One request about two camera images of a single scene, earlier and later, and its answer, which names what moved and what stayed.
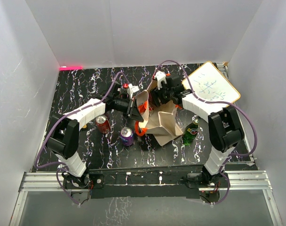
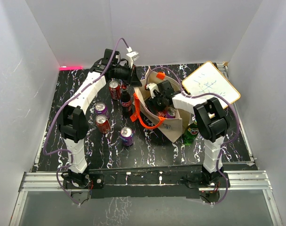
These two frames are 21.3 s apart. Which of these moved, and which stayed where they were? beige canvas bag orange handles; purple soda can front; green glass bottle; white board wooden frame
Moved: beige canvas bag orange handles
Stayed: white board wooden frame; purple soda can front; green glass bottle
